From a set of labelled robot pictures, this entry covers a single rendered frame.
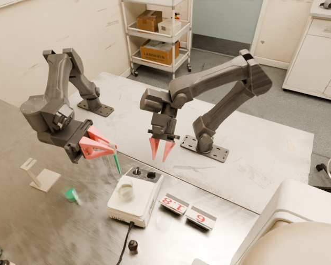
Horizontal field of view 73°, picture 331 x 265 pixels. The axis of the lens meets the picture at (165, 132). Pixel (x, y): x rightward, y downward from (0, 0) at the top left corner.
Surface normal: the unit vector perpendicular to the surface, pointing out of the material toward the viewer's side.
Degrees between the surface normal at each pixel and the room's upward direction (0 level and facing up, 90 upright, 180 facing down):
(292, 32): 90
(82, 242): 0
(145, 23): 89
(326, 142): 0
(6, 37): 90
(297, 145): 0
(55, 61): 16
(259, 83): 90
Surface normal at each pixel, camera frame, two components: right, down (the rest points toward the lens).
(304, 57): -0.47, 0.65
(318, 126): -0.03, -0.69
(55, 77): 0.01, -0.47
